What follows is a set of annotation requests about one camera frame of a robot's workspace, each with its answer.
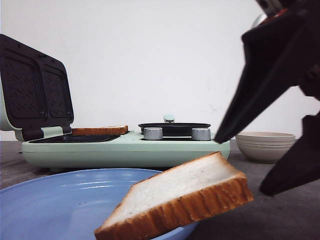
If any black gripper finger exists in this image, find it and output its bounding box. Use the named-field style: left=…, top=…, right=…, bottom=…
left=214, top=9, right=320, bottom=143
left=259, top=114, right=320, bottom=196

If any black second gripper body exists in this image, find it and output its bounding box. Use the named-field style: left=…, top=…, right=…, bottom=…
left=254, top=0, right=320, bottom=116

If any beige ceramic bowl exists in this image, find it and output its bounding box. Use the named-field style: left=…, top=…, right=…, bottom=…
left=235, top=131, right=296, bottom=163

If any white bread slice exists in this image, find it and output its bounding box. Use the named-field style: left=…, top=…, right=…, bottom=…
left=94, top=152, right=254, bottom=240
left=71, top=125, right=129, bottom=136

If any mint green sandwich maker lid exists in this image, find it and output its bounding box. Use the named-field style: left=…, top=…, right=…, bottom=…
left=0, top=34, right=74, bottom=142

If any mint green breakfast maker base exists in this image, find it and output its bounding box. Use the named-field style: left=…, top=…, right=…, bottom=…
left=22, top=131, right=231, bottom=171

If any silver right control knob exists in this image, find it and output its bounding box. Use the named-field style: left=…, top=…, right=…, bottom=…
left=191, top=127, right=211, bottom=141

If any silver control knob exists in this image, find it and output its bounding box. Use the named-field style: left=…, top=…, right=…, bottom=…
left=143, top=127, right=163, bottom=141
left=191, top=127, right=211, bottom=141

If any silver left control knob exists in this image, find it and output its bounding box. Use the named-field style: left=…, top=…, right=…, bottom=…
left=143, top=127, right=163, bottom=141

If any blue plate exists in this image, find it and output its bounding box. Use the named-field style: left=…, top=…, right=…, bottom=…
left=0, top=168, right=200, bottom=240

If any black frying pan green handle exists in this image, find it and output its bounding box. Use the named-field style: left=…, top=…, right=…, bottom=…
left=138, top=115, right=211, bottom=137

